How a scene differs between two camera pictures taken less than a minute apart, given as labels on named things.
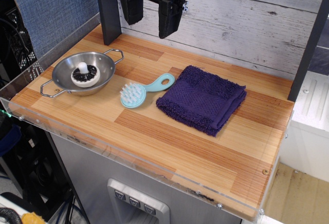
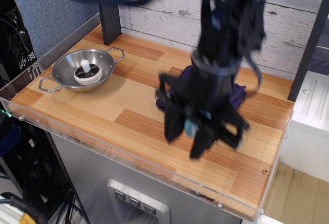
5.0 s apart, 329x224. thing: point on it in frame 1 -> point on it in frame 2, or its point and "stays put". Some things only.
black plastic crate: [18, 60] stays put
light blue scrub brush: [133, 95] -> [190, 127]
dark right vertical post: [304, 62] stays put
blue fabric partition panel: [54, 8] stays put
